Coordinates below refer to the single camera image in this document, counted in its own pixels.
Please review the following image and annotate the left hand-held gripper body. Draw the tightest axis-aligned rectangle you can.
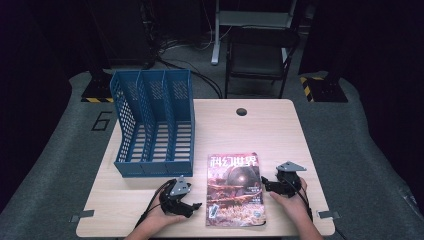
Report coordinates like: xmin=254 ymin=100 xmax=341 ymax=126
xmin=158 ymin=175 xmax=195 ymax=218

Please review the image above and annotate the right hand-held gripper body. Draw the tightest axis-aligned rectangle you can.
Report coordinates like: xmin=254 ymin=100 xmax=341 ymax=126
xmin=274 ymin=161 xmax=308 ymax=199

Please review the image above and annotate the red illustrated magazine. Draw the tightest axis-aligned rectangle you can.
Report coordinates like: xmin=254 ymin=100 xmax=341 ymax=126
xmin=205 ymin=152 xmax=267 ymax=228

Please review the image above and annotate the blue plastic file rack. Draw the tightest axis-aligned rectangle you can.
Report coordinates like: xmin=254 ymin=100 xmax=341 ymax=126
xmin=109 ymin=68 xmax=195 ymax=178

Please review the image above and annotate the person's left hand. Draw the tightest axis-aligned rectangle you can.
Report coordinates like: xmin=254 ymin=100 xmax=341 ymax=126
xmin=141 ymin=203 xmax=190 ymax=235

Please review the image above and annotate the person's right hand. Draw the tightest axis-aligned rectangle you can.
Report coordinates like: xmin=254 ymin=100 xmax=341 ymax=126
xmin=268 ymin=177 xmax=312 ymax=225

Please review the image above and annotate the black striped stand base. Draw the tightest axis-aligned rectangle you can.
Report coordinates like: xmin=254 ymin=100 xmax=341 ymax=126
xmin=299 ymin=75 xmax=349 ymax=104
xmin=80 ymin=71 xmax=115 ymax=104

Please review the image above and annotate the black folding chair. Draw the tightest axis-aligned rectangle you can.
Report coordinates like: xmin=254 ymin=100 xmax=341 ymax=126
xmin=224 ymin=27 xmax=301 ymax=100

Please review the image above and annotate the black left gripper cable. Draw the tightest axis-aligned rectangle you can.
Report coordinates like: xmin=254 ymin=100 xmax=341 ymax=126
xmin=134 ymin=179 xmax=177 ymax=230

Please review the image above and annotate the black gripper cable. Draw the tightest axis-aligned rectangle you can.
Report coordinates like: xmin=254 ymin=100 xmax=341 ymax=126
xmin=134 ymin=179 xmax=177 ymax=230
xmin=282 ymin=173 xmax=314 ymax=223

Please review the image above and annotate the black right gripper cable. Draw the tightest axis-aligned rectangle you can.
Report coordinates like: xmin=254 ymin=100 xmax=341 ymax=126
xmin=282 ymin=173 xmax=314 ymax=223

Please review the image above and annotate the grey metal table bracket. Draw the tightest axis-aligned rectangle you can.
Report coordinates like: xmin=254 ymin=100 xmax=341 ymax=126
xmin=68 ymin=209 xmax=96 ymax=224

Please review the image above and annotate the bundle of floor cables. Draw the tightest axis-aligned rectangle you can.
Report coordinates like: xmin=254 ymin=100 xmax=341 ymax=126
xmin=143 ymin=31 xmax=224 ymax=100

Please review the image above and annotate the white desk frame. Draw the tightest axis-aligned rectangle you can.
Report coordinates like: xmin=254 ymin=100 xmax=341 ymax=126
xmin=210 ymin=0 xmax=298 ymax=66

